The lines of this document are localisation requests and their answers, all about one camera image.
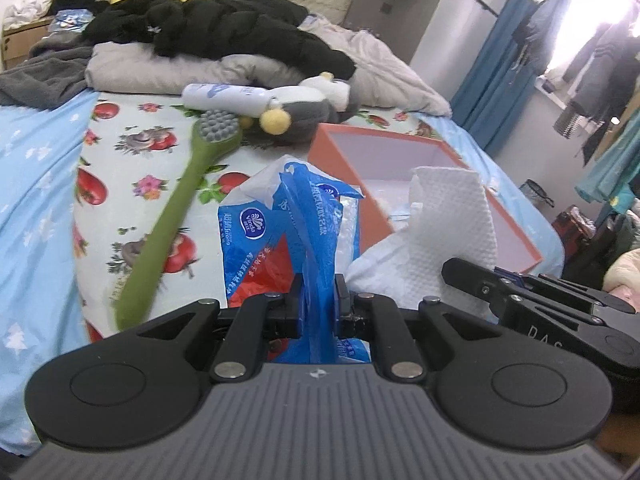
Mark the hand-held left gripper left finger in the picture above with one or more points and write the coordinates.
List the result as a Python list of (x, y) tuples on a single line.
[(292, 310)]

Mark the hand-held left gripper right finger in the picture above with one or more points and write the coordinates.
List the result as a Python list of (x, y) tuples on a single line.
[(342, 305)]

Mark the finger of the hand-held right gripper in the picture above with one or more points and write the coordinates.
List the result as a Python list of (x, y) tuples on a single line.
[(560, 287), (470, 277)]

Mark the white embossed tissue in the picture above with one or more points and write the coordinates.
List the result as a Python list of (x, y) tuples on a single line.
[(440, 230)]

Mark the blue tissue packet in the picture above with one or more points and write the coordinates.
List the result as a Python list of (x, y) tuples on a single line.
[(250, 250)]

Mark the orange cardboard box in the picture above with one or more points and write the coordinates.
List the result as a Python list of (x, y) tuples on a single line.
[(380, 225)]

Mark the red and black bag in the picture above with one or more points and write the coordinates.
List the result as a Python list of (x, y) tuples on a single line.
[(572, 230)]

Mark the cream fluffy blanket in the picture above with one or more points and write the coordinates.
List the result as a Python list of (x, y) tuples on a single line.
[(625, 267)]

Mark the pink padded quilt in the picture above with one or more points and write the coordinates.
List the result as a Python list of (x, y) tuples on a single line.
[(627, 300)]

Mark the teal hanging garment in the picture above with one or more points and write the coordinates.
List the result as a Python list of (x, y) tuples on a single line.
[(610, 170)]

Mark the striped hanging garment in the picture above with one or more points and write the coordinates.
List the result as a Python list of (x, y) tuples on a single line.
[(566, 121)]

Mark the blue curtain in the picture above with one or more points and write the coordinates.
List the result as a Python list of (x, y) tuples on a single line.
[(490, 85)]

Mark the grey penguin plush toy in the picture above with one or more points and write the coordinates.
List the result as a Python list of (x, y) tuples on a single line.
[(305, 115)]

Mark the floral fruit print sheet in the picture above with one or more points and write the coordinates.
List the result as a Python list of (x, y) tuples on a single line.
[(130, 170)]

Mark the grey hanging coat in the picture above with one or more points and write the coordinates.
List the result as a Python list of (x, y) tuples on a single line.
[(600, 75)]

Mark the beige duvet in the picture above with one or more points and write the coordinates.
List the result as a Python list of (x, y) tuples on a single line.
[(390, 70)]

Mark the white spray bottle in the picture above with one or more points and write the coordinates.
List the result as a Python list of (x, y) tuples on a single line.
[(225, 96)]

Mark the dark hanging garment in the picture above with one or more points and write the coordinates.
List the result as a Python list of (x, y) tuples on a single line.
[(540, 30)]

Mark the black puffer jacket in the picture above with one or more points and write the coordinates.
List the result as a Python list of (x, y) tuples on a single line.
[(225, 25)]

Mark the dark grey fleece blanket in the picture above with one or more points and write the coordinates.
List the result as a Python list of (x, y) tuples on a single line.
[(40, 80)]

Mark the blue patterned packet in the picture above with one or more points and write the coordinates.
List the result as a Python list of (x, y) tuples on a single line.
[(72, 18)]

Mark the white crumpled clothes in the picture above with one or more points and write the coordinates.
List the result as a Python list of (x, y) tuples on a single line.
[(25, 10)]

